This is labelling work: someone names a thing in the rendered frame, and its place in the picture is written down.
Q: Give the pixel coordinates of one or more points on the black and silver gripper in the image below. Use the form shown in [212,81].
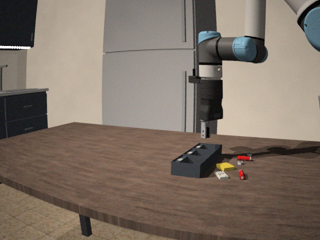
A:
[210,94]

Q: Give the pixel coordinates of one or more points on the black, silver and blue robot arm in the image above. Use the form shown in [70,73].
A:
[213,49]

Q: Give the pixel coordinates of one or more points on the red aa battery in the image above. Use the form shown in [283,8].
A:
[244,158]
[241,174]

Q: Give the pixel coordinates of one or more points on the yellow sticky note pad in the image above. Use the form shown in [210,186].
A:
[225,166]

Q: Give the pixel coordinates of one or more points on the white domino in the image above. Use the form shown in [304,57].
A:
[221,175]

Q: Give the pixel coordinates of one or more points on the grey three-compartment bin rack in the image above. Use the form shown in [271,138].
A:
[196,161]

